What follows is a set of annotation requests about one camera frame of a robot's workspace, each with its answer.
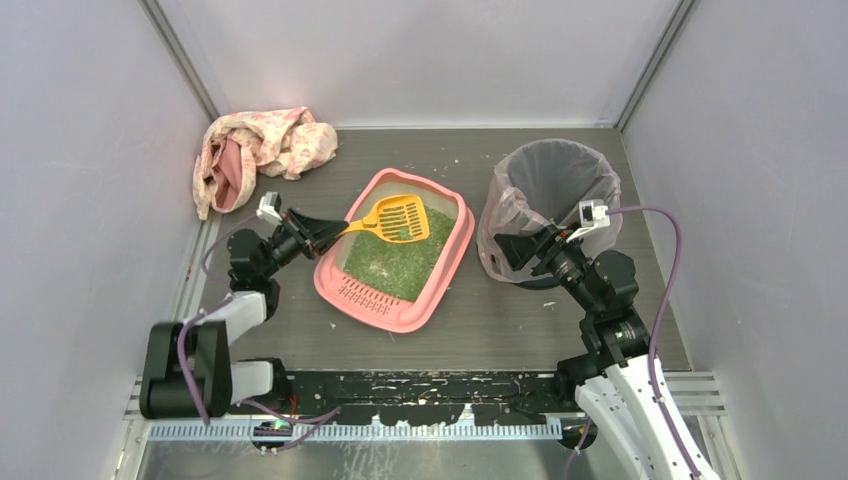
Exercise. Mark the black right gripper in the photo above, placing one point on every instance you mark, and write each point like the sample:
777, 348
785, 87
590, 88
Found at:
539, 247

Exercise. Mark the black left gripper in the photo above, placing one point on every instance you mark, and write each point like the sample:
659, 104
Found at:
301, 233

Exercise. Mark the dark round trash bin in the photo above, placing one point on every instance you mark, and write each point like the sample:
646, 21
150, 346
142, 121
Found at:
536, 284

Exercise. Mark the pink plastic trash bag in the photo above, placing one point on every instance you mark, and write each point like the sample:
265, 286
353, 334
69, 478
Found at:
539, 184

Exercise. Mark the orange litter scoop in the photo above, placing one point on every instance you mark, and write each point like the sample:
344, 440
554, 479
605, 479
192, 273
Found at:
397, 219

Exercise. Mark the pink litter box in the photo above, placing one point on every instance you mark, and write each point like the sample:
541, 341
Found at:
371, 306

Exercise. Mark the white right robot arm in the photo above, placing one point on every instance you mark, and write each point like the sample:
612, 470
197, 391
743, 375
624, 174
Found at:
618, 382

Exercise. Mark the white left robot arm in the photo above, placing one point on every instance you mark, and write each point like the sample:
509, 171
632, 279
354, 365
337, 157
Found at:
188, 370

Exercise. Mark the green cat litter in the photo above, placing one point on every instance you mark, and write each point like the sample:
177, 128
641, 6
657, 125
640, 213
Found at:
399, 270

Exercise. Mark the pink floral cloth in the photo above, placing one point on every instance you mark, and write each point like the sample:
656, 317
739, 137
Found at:
239, 147

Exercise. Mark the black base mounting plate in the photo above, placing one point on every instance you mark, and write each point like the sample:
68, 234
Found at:
425, 398

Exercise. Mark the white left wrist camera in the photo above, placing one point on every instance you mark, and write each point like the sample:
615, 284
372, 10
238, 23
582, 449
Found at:
268, 209

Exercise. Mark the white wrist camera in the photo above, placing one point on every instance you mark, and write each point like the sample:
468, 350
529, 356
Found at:
592, 216
268, 209

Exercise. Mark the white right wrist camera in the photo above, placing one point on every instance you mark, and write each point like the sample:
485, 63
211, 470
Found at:
592, 216

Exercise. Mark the aluminium front rail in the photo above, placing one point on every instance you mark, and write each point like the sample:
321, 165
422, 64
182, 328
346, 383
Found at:
267, 430

